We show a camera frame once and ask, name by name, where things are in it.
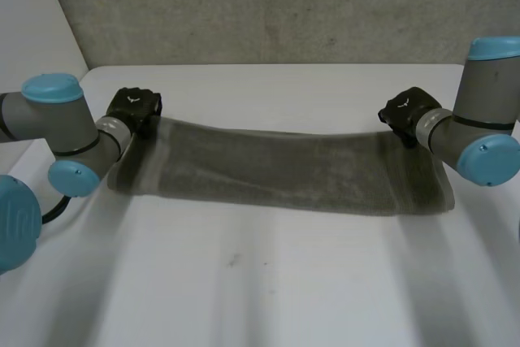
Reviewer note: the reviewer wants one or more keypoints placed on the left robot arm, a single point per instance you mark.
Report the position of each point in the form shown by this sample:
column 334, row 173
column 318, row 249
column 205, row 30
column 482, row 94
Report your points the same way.
column 48, row 127

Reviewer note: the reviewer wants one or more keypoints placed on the grey towel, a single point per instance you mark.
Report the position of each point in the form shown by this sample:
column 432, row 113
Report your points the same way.
column 284, row 168

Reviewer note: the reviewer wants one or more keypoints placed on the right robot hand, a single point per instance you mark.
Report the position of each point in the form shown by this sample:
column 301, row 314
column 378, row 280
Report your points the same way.
column 406, row 111

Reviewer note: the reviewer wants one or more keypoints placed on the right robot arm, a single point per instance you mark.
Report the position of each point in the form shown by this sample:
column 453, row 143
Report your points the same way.
column 479, row 119

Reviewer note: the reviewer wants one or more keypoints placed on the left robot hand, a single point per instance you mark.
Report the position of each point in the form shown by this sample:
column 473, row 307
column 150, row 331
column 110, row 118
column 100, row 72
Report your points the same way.
column 132, row 105

